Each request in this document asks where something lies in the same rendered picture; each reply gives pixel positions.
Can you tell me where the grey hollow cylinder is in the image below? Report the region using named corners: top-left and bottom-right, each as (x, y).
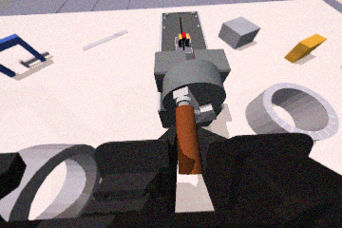
top-left (0, 143), bottom-right (101, 221)
top-left (245, 83), bottom-right (340, 142)

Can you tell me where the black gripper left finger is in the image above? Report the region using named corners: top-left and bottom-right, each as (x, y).
top-left (94, 124), bottom-right (178, 213)

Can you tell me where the grey flat bar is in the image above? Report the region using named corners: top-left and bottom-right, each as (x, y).
top-left (82, 30), bottom-right (128, 51)

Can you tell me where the brown-yellow box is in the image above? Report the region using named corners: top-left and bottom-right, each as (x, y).
top-left (284, 34), bottom-right (328, 64)

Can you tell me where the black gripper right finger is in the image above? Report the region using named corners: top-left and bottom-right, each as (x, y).
top-left (196, 125), bottom-right (314, 210)

